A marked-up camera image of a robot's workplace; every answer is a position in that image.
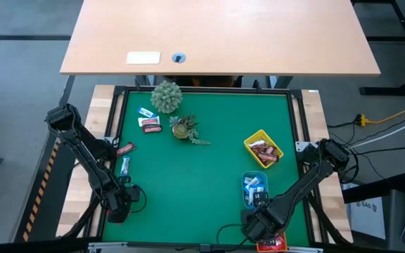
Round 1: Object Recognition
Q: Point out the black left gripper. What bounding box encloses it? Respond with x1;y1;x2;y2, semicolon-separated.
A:
106;174;133;224

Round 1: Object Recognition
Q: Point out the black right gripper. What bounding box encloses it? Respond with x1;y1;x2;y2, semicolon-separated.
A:
250;191;281;231

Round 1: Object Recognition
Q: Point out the yellow plastic basket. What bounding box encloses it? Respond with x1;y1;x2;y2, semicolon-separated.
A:
243;129;284;169

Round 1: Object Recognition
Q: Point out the light blue plastic bin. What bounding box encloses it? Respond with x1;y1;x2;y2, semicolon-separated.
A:
240;170;270;211

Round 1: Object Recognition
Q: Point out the orange plastic basket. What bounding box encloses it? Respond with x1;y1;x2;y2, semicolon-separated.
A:
256;233;288;253

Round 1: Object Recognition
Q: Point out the green table mat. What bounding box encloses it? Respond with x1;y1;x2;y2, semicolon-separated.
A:
102;90;311;246

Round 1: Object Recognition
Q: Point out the black hazard-striped platform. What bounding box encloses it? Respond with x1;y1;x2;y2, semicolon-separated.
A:
14;140;79;243

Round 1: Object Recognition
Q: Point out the round pale green succulent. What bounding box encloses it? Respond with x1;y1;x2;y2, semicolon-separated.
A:
149;79;184;114

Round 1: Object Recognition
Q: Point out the dark desk leg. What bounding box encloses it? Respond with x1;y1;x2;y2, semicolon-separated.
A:
271;75;294;89
134;74;150;87

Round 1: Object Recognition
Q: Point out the white rectangular desk plate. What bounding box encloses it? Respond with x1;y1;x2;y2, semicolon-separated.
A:
126;51;161;65

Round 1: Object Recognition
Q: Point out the black metal stand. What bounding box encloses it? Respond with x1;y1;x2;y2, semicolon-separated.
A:
352;0;405;96

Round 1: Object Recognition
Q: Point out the light wooden desk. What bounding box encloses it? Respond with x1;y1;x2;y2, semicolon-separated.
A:
58;0;382;77

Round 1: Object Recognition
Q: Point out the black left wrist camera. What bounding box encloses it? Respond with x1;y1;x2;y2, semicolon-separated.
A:
127;185;143;203

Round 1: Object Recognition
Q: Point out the silver aluminium rail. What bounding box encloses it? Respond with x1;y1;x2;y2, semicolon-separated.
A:
88;241;129;252
281;245;325;253

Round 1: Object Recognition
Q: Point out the black aluminium table frame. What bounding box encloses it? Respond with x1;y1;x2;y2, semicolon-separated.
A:
60;84;353;249

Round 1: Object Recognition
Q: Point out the yellow power cable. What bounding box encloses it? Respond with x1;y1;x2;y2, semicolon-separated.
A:
355;108;405;127

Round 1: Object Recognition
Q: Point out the white cable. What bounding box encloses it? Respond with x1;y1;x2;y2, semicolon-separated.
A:
349;115;405;148

